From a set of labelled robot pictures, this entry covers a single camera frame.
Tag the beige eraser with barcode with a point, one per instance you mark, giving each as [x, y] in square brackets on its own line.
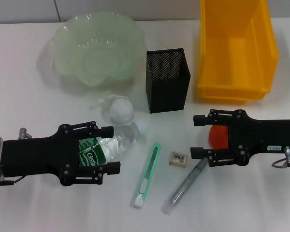
[178, 159]

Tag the grey marker pen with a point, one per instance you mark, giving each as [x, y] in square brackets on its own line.
[181, 191]

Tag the clear green-label water bottle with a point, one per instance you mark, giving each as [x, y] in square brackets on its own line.
[111, 147]

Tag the black mesh pen holder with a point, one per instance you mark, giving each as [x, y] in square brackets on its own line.
[169, 96]

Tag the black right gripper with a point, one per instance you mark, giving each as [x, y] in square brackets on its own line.
[268, 135]

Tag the pale green glass fruit plate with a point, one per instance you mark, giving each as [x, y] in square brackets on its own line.
[99, 48]

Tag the red plush fruit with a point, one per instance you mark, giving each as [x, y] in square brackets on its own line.
[218, 137]

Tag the white paper ball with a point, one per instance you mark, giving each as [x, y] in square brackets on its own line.
[120, 110]

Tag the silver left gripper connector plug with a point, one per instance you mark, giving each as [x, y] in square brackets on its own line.
[24, 134]

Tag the yellow plastic bin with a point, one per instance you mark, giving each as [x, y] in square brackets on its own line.
[232, 72]

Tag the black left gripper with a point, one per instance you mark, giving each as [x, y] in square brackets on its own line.
[38, 154]

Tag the green utility knife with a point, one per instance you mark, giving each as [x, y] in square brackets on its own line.
[147, 171]

